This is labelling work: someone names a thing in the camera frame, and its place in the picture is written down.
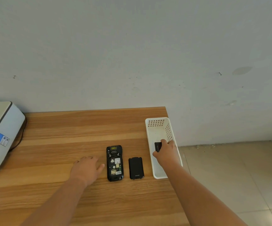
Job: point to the black battery cover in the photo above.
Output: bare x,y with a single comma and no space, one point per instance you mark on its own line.
136,168

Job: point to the small black battery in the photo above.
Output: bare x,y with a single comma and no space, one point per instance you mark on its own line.
157,146

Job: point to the black handheld scanner open back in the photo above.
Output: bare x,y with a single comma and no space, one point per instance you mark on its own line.
114,163

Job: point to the person's right forearm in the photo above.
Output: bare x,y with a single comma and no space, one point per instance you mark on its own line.
197,200

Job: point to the person's left forearm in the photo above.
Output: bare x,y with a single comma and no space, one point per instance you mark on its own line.
58,204

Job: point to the person's left hand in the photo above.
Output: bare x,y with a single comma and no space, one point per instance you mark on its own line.
86,170

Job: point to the person's right hand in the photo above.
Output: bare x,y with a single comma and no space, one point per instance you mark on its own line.
169,154

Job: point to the person's right thumb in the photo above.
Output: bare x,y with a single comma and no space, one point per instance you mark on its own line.
156,154

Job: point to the white perforated plastic basket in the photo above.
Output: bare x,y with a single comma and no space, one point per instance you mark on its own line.
158,131

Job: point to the person's left thumb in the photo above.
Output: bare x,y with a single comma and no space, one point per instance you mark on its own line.
101,168

